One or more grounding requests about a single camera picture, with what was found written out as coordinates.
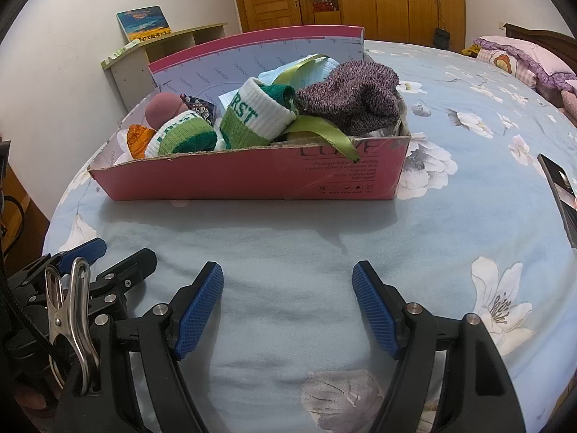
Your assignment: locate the beige bookshelf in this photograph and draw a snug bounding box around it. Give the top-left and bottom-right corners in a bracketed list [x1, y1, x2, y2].
[101, 23, 229, 112]

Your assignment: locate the clear plastic wrap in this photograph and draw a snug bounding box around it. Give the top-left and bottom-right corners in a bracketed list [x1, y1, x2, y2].
[116, 128, 137, 164]

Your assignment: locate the wooden side cabinet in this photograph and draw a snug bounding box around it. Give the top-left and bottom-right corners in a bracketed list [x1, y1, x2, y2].
[0, 140, 51, 262]

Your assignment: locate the blue yellow painting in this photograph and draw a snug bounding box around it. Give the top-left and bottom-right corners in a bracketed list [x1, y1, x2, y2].
[116, 5, 173, 43]

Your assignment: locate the pink cardboard box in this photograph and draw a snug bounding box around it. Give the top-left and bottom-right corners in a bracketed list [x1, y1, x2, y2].
[87, 26, 412, 202]

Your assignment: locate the green white sock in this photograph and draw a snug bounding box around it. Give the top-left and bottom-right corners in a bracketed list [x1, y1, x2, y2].
[145, 112, 218, 159]
[219, 77, 299, 150]

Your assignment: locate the wooden wardrobe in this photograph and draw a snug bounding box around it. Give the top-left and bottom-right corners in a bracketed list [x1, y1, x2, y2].
[298, 0, 466, 53]

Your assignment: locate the patterned triangular pouch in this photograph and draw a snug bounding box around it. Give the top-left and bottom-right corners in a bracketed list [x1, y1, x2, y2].
[180, 93, 220, 121]

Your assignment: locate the black smartphone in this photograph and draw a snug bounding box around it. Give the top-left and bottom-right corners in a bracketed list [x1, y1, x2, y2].
[537, 153, 577, 250]

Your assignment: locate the pink makeup sponge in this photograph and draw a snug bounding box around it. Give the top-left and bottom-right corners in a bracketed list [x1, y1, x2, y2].
[145, 91, 188, 130]

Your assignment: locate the pink ruffled pillow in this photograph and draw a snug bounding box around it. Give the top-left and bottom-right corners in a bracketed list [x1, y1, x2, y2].
[472, 35, 577, 89]

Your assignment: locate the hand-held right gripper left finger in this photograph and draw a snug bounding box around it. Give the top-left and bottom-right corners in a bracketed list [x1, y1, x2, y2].
[54, 261, 225, 433]

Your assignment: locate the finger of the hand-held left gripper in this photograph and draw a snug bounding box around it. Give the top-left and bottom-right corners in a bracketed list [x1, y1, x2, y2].
[90, 248, 158, 321]
[58, 237, 108, 274]

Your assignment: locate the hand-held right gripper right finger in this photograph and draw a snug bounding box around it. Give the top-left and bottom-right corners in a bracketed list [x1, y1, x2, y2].
[352, 261, 527, 433]

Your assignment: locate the green satin ribbon bow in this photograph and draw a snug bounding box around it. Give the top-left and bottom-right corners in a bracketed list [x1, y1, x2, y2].
[270, 54, 362, 164]

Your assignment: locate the green white packet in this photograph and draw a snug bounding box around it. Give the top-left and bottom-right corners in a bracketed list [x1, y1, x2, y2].
[101, 39, 141, 62]

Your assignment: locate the purple knitted sock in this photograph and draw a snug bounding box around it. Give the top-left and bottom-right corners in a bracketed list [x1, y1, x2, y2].
[296, 60, 401, 137]

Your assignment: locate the dark wooden headboard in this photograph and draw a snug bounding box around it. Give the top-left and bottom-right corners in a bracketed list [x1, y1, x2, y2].
[503, 22, 577, 47]

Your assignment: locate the orange mesh scrubber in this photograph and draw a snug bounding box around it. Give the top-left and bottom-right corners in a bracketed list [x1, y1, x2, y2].
[125, 125, 157, 157]

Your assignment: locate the pink quilted pillow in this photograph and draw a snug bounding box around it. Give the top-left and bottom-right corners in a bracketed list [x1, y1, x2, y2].
[558, 78, 577, 128]

